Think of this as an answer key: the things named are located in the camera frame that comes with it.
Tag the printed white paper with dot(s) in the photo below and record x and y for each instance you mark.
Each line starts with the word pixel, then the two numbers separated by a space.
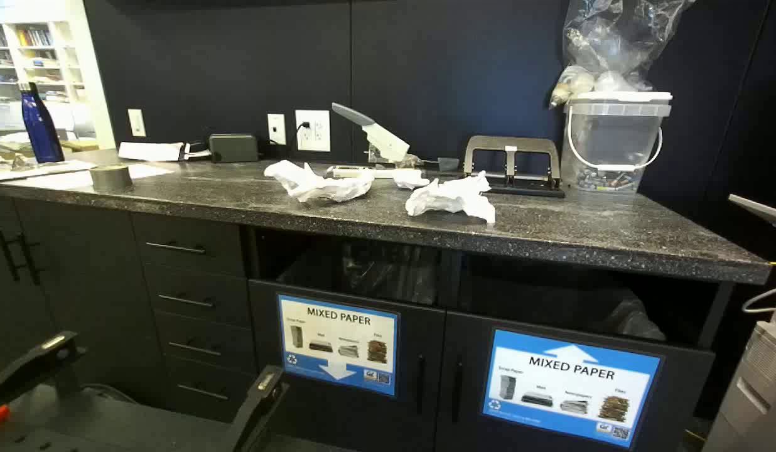
pixel 410 178

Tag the small white paper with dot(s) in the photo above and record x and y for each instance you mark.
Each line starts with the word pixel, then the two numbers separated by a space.
pixel 472 181

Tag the black bin liner bag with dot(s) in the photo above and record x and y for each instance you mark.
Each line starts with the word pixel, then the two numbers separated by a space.
pixel 628 318
pixel 364 271

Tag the small dark countertop object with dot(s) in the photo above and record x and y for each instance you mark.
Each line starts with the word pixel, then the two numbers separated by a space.
pixel 448 165

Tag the black tilt-out bin door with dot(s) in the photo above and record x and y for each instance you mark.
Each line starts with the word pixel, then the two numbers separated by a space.
pixel 338 418

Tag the black recycling bin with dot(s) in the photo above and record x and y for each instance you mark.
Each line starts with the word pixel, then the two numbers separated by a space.
pixel 690 393

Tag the black counter cabinet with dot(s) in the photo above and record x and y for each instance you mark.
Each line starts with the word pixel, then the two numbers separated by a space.
pixel 450 284

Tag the wide white outlet plate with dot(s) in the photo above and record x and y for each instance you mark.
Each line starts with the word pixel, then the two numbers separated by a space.
pixel 317 133

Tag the mixed paper sign down arrow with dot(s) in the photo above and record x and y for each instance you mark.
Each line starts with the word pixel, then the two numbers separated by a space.
pixel 338 343

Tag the black box device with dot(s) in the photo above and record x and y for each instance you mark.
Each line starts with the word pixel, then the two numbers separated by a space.
pixel 232 147

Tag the black cabinet drawer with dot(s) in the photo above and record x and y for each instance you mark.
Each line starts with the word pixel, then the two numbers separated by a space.
pixel 186 230
pixel 208 329
pixel 200 284
pixel 213 406

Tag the white black handheld device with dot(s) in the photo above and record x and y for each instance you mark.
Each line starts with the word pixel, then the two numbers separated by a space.
pixel 195 155

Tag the clear plastic bucket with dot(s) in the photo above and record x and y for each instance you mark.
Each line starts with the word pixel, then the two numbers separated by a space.
pixel 615 141

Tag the large white paper sheet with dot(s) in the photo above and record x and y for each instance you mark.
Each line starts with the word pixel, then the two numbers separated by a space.
pixel 151 170

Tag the mixed paper sign up arrow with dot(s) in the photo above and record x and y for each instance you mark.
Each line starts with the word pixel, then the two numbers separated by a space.
pixel 571 387

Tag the white folded paper stack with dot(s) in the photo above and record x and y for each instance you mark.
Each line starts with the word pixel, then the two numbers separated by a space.
pixel 149 151

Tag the tape roll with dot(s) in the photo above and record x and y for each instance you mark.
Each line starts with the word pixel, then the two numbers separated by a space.
pixel 112 177

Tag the clear plastic bag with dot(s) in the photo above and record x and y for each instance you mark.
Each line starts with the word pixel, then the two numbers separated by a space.
pixel 622 42

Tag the black cabinet door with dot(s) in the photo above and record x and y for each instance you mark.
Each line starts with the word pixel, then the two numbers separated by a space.
pixel 86 284
pixel 1 309

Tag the white bookshelf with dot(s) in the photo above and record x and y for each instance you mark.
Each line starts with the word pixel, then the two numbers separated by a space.
pixel 99 84

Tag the blue water bottle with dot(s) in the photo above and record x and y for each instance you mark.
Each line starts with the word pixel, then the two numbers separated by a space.
pixel 41 127

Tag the black clamp bar orange tip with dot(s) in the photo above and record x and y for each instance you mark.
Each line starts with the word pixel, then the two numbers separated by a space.
pixel 31 365

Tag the grey office printer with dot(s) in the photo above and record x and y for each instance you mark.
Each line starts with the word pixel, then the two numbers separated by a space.
pixel 755 384

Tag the small white wall plate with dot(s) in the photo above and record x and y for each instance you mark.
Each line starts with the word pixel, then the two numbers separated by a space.
pixel 278 129

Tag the white wall switch plate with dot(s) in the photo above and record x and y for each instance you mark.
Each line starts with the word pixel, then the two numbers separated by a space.
pixel 138 121

